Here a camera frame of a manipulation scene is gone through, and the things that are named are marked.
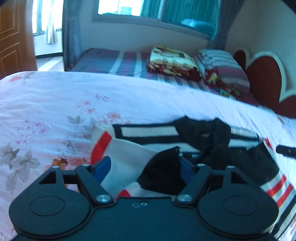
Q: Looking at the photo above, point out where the striped purple bed sheet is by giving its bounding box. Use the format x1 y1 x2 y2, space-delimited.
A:
72 48 258 106

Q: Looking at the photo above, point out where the striped dinosaur knit sweater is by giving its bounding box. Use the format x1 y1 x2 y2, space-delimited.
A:
91 116 295 240

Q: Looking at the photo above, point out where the folded yellow patterned blanket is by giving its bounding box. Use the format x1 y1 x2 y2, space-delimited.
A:
147 45 202 81

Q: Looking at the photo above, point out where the grey curtain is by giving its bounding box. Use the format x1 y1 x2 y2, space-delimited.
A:
62 0 82 71
208 0 244 50

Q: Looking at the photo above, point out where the white balcony curtain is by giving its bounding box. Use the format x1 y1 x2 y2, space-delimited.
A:
44 1 57 45

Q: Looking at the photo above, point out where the brown wooden door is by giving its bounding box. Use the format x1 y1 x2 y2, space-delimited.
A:
1 1 37 79

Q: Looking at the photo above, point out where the large sliding window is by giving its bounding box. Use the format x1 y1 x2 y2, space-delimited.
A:
92 0 220 39

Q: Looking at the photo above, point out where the white floral bed quilt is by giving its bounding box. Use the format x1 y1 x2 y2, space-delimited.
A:
1 71 295 240

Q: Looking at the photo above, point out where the striped pillow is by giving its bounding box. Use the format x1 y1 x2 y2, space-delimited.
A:
194 49 250 93

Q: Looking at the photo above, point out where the red heart-shaped headboard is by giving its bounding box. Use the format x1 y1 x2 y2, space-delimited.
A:
233 48 295 118

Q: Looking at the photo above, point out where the grey left curtain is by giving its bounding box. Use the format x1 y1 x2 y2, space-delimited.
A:
62 0 82 71

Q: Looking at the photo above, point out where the grey right curtain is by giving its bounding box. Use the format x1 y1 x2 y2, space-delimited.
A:
208 0 244 50

